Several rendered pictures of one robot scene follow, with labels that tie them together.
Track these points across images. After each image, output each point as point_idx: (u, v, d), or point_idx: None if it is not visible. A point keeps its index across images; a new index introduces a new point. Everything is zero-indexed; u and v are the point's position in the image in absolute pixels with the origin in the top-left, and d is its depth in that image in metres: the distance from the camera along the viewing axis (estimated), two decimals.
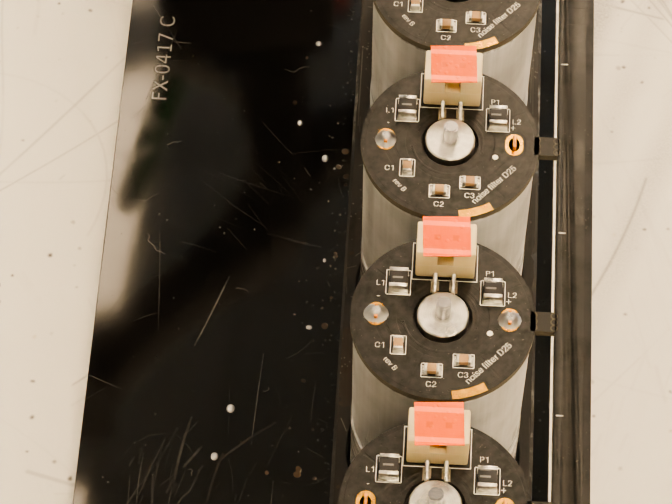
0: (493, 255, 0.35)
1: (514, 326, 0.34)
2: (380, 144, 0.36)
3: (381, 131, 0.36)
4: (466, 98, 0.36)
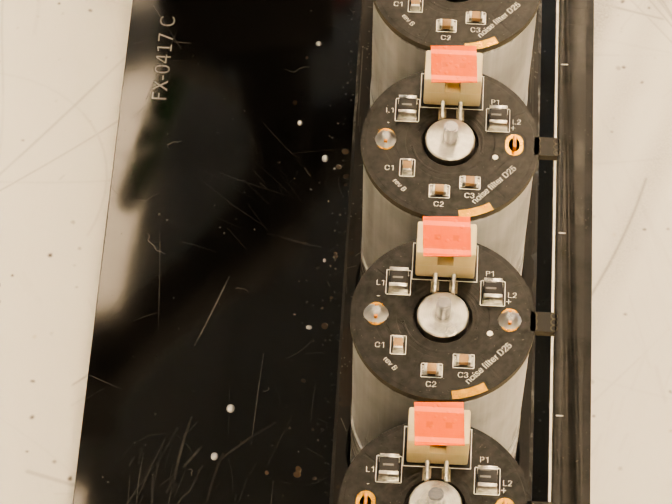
0: (493, 255, 0.35)
1: (514, 326, 0.34)
2: (380, 144, 0.36)
3: (381, 131, 0.36)
4: (466, 98, 0.36)
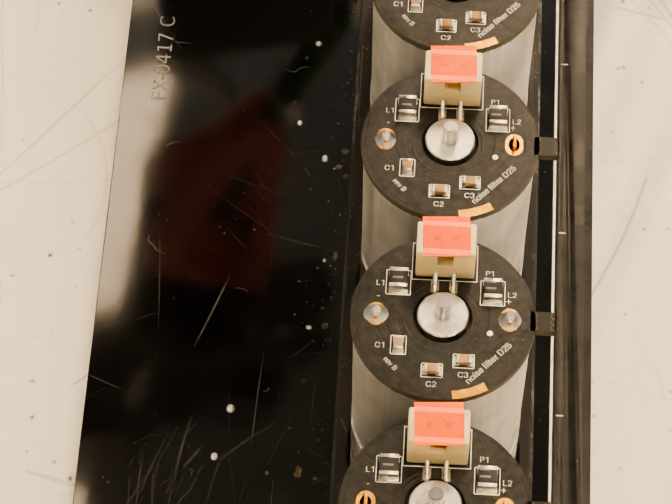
0: (493, 255, 0.35)
1: (514, 326, 0.34)
2: (380, 144, 0.36)
3: (381, 131, 0.36)
4: (466, 98, 0.36)
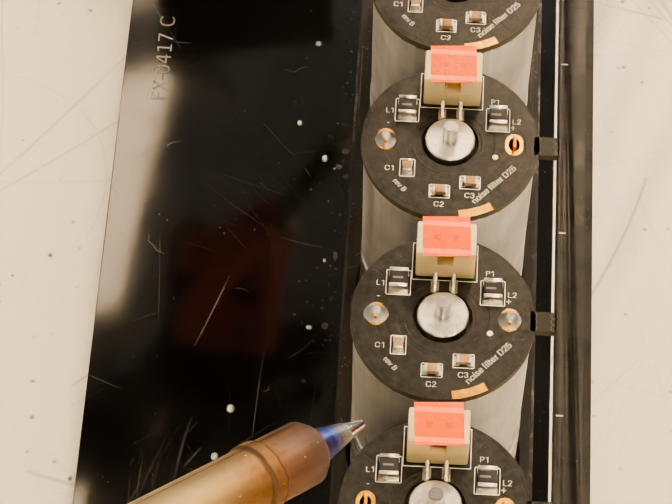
0: (493, 255, 0.35)
1: (514, 326, 0.34)
2: (380, 144, 0.36)
3: (381, 131, 0.36)
4: (466, 98, 0.36)
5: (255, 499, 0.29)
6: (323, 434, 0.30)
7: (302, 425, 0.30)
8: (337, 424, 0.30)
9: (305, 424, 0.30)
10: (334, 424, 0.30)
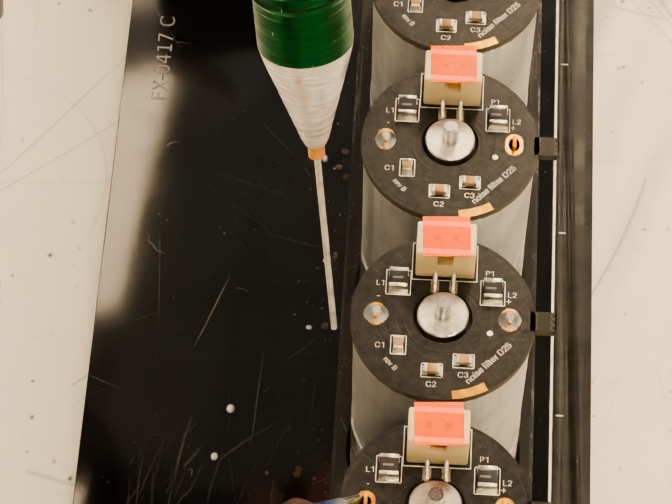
0: (493, 255, 0.35)
1: (514, 326, 0.34)
2: (380, 144, 0.36)
3: (381, 131, 0.36)
4: (466, 98, 0.36)
5: None
6: None
7: (303, 501, 0.32)
8: (336, 499, 0.33)
9: (306, 500, 0.32)
10: (333, 499, 0.33)
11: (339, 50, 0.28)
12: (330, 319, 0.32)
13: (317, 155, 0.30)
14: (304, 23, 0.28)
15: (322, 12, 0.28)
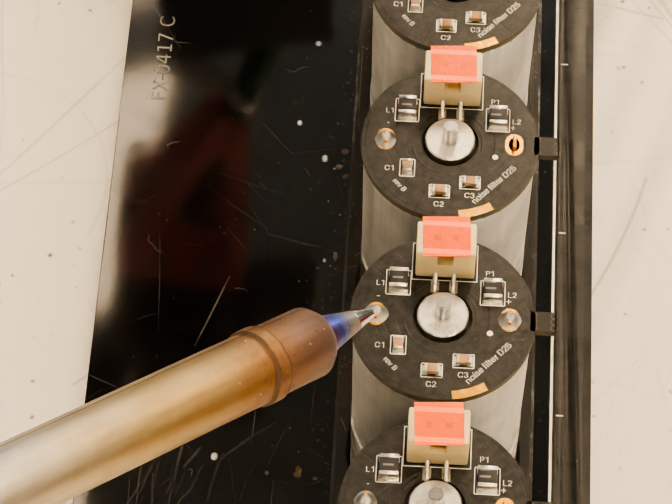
0: (493, 255, 0.35)
1: (514, 326, 0.34)
2: (380, 144, 0.36)
3: (381, 131, 0.36)
4: (466, 98, 0.36)
5: (256, 387, 0.27)
6: (330, 321, 0.28)
7: (306, 310, 0.28)
8: (345, 312, 0.28)
9: (310, 310, 0.28)
10: (341, 312, 0.28)
11: None
12: None
13: None
14: None
15: None
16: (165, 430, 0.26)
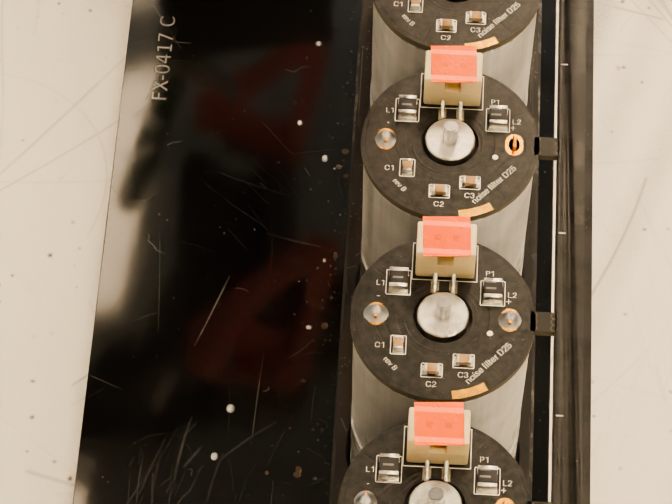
0: (493, 255, 0.35)
1: (514, 326, 0.34)
2: (380, 144, 0.36)
3: (381, 131, 0.36)
4: (466, 98, 0.36)
5: None
6: None
7: None
8: None
9: None
10: None
11: None
12: None
13: None
14: None
15: None
16: None
